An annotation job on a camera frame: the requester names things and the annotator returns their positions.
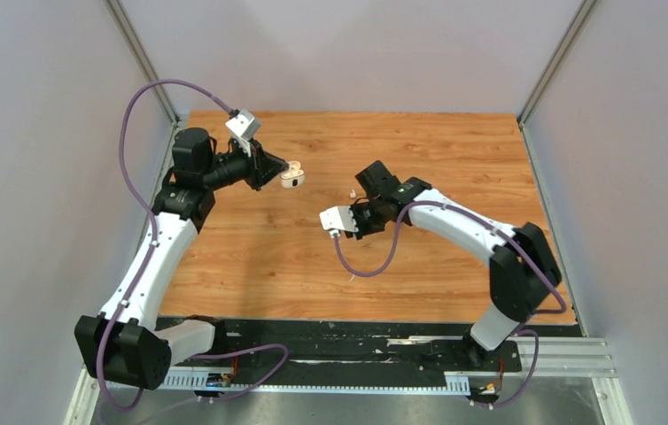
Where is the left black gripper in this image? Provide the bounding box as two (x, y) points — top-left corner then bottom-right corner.
(202, 136), (289, 192)

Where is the white charging case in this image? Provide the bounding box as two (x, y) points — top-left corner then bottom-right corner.
(279, 161), (306, 189)

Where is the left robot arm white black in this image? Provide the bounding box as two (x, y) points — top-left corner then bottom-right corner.
(74, 127), (301, 390)

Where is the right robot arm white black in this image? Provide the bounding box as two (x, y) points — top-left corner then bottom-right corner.
(319, 160), (567, 370)

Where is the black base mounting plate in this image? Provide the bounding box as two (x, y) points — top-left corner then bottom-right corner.
(158, 318), (583, 390)

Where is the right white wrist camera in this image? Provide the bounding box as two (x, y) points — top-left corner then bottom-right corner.
(319, 205), (357, 238)

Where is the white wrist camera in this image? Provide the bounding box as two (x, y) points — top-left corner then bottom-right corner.
(225, 109), (261, 158)
(319, 205), (357, 238)

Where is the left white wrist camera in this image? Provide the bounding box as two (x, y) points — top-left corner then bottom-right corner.
(225, 109), (261, 158)

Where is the left corner aluminium post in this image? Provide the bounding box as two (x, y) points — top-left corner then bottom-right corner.
(104, 0), (180, 127)

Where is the corner aluminium post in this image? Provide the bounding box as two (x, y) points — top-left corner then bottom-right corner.
(517, 0), (600, 128)
(104, 0), (180, 127)

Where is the aluminium rail frame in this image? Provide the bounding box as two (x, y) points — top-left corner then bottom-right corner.
(62, 336), (634, 425)

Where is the right corner aluminium post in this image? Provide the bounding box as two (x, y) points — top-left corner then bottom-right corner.
(517, 0), (600, 128)

